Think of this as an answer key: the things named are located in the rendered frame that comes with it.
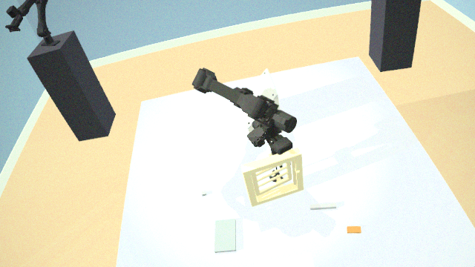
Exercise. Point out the orange rectangular block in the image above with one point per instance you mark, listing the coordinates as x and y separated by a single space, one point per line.
354 229

